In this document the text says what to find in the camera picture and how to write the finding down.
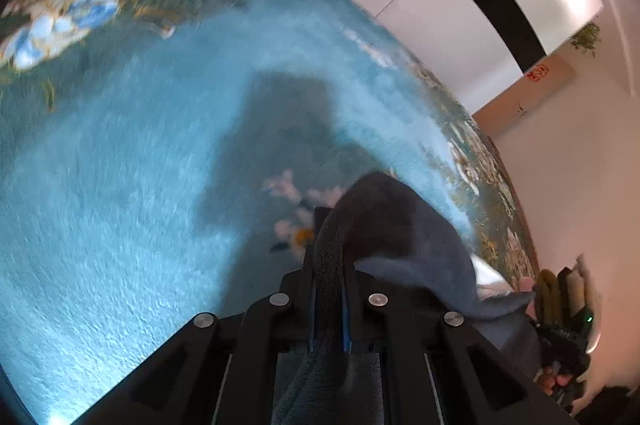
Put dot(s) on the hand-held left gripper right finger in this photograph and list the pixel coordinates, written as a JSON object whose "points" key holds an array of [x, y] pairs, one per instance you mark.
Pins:
{"points": [[360, 310]]}

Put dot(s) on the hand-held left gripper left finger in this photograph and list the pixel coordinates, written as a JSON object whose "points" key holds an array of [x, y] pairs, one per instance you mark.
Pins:
{"points": [[295, 305]]}

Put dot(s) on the dark grey fleece jacket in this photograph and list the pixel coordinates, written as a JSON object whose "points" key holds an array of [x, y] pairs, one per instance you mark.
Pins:
{"points": [[400, 230]]}

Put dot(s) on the person's right hand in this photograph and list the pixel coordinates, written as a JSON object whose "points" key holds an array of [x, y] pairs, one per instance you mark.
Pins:
{"points": [[547, 380]]}

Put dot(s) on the mustard knitted sweater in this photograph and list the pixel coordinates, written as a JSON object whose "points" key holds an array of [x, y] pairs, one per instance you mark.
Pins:
{"points": [[547, 297]]}

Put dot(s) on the dark grey folded garment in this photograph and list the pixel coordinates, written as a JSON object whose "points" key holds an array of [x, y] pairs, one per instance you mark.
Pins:
{"points": [[566, 290]]}

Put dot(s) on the pink folded garment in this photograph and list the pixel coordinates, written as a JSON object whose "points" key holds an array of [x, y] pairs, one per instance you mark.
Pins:
{"points": [[526, 285]]}

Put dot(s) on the teal floral blanket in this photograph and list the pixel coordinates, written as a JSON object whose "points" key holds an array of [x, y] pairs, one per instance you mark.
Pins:
{"points": [[125, 180]]}

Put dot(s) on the wooden door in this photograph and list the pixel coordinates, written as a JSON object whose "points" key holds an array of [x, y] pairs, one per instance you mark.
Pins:
{"points": [[530, 100]]}

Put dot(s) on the red door decoration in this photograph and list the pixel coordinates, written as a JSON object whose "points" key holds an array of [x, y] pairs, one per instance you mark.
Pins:
{"points": [[537, 72]]}

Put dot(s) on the green wall sticker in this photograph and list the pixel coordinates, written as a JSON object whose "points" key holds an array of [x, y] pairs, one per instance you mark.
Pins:
{"points": [[587, 37]]}

